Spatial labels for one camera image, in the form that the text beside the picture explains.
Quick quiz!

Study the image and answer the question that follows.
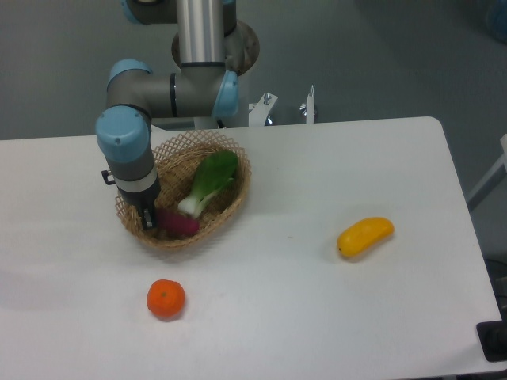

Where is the purple sweet potato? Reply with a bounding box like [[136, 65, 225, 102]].
[[157, 208, 200, 237]]

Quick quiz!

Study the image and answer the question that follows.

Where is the woven wicker basket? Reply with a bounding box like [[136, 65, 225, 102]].
[[116, 130, 251, 251]]

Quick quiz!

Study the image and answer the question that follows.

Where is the black device at table edge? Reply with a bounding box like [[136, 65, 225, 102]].
[[476, 321, 506, 363]]

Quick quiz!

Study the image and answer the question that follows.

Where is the white metal frame bracket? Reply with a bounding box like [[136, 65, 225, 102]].
[[150, 85, 318, 134]]

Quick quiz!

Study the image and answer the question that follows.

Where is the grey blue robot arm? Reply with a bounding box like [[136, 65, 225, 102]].
[[95, 1, 239, 230]]

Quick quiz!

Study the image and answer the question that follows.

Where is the green bok choy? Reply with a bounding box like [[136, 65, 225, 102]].
[[177, 150, 238, 219]]

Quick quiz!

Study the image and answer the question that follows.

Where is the white furniture leg right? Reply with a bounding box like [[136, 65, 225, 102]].
[[466, 135, 506, 212]]

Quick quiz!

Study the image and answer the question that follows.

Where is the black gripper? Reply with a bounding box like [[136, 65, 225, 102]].
[[118, 184, 161, 230]]

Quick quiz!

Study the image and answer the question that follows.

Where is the orange tangerine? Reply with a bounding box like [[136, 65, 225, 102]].
[[146, 279, 186, 319]]

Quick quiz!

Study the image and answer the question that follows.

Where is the yellow mango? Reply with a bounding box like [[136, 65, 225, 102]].
[[337, 217, 395, 258]]

